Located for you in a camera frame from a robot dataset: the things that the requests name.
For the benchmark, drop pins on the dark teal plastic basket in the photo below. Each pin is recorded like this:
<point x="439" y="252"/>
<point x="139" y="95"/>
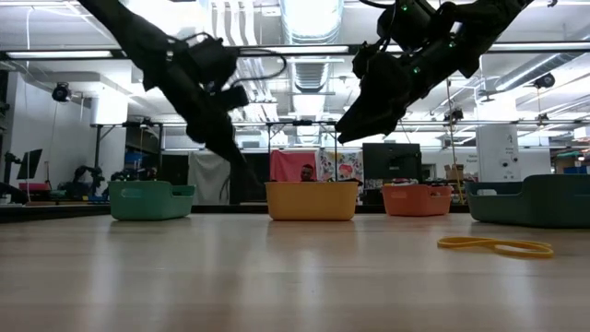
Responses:
<point x="530" y="207"/>

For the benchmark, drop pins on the person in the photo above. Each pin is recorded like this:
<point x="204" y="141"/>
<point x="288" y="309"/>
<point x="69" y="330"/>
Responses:
<point x="307" y="173"/>

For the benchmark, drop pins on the yellow plastic basket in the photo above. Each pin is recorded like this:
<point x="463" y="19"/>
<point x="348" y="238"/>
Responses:
<point x="313" y="203"/>

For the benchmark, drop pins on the light green plastic basket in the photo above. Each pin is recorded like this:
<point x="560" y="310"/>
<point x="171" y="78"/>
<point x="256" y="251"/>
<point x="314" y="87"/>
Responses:
<point x="152" y="205"/>

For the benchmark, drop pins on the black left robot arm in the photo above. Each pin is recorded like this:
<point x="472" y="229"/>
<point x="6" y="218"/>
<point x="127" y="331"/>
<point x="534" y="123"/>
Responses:
<point x="124" y="32"/>

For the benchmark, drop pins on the black ceiling spotlight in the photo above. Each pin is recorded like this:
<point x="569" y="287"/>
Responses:
<point x="61" y="92"/>
<point x="545" y="80"/>

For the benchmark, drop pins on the black screen panel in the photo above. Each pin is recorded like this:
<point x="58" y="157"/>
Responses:
<point x="392" y="161"/>

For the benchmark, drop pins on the LED light strip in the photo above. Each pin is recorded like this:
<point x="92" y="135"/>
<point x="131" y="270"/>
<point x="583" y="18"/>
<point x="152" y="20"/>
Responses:
<point x="313" y="49"/>
<point x="534" y="46"/>
<point x="60" y="54"/>

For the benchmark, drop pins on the silver ventilation duct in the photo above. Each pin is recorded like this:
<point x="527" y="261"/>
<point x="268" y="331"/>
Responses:
<point x="311" y="23"/>

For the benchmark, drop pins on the cardboard box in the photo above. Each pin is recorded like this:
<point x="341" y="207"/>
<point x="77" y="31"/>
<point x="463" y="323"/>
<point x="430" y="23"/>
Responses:
<point x="454" y="173"/>

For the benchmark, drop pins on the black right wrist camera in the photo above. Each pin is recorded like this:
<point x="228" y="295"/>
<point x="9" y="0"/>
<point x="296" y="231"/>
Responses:
<point x="408" y="23"/>

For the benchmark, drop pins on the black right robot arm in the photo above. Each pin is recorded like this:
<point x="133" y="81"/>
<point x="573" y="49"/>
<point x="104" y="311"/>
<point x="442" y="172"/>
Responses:
<point x="493" y="27"/>

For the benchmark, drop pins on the red cloth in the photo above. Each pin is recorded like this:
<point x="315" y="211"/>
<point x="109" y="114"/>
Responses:
<point x="286" y="163"/>

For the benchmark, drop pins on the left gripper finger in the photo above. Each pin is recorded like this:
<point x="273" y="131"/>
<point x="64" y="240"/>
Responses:
<point x="221" y="143"/>

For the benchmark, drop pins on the colourful floral cloth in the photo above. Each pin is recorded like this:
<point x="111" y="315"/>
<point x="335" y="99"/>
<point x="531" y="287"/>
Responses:
<point x="352" y="161"/>

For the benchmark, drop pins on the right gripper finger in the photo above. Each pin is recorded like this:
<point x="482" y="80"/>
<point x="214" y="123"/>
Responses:
<point x="369" y="122"/>

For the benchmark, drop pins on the black aluminium frame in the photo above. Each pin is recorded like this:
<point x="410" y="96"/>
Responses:
<point x="299" y="56"/>

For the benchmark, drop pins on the grey cloth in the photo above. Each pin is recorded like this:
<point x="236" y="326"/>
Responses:
<point x="207" y="180"/>

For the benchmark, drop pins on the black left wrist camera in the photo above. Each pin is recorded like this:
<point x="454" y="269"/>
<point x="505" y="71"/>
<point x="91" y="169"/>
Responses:
<point x="213" y="60"/>

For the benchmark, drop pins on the white cabinet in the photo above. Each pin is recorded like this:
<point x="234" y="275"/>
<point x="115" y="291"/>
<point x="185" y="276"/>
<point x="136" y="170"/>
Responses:
<point x="495" y="154"/>

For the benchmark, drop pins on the yellow rubber band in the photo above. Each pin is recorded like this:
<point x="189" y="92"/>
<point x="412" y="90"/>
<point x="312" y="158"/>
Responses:
<point x="449" y="240"/>

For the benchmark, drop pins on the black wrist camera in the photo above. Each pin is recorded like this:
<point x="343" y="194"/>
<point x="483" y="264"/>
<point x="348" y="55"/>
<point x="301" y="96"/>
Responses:
<point x="408" y="23"/>
<point x="213" y="60"/>

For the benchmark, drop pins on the black monitor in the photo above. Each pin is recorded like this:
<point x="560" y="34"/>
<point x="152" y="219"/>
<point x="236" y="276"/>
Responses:
<point x="30" y="163"/>

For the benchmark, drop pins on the orange plastic basket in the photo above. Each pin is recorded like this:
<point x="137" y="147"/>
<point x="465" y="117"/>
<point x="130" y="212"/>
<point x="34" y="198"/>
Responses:
<point x="415" y="203"/>

